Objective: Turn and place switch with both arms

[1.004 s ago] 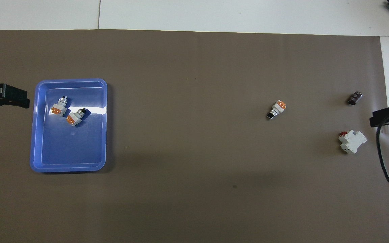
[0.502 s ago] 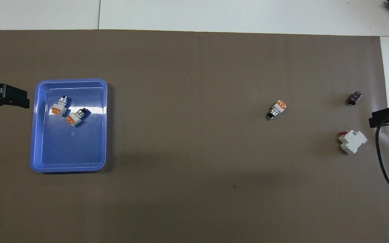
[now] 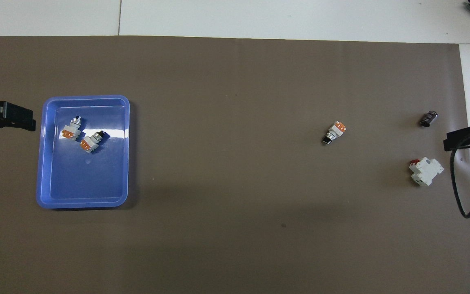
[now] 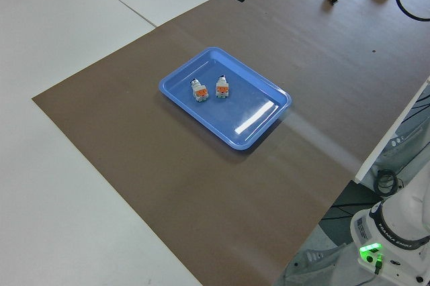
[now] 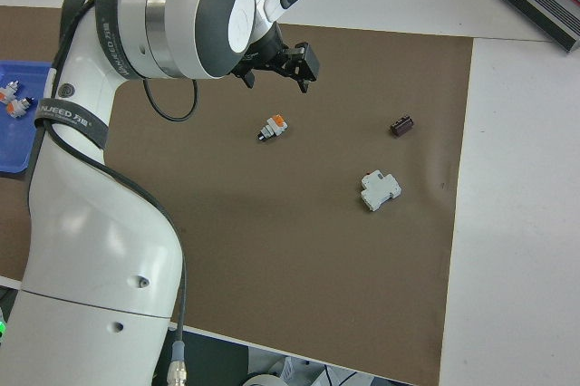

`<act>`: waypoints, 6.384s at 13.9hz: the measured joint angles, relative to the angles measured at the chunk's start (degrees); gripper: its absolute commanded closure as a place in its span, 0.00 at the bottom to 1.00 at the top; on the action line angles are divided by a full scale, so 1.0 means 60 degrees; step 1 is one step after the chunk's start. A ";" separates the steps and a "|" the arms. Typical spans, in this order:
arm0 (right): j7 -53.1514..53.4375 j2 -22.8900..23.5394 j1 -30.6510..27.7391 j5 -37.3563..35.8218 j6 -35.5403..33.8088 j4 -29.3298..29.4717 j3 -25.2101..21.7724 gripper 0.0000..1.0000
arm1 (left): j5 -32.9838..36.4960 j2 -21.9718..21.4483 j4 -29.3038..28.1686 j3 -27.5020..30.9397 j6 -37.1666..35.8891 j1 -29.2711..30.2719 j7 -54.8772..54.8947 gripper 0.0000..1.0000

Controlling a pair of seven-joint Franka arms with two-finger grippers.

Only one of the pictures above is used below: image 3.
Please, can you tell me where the grey switch orange green base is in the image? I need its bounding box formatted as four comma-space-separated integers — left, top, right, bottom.
321, 121, 347, 145

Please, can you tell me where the small dark terminal block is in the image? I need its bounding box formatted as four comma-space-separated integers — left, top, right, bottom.
420, 110, 439, 127

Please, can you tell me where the white circuit breaker red lever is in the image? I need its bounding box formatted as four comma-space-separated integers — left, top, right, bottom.
409, 157, 444, 187

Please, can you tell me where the blue plastic tray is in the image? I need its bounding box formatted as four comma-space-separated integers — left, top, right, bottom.
36, 95, 131, 209

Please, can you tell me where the brown table mat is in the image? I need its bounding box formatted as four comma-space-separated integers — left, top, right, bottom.
0, 36, 470, 294

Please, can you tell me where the grey selector switch orange base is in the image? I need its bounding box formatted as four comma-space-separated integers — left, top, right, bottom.
61, 116, 84, 142
80, 130, 111, 154

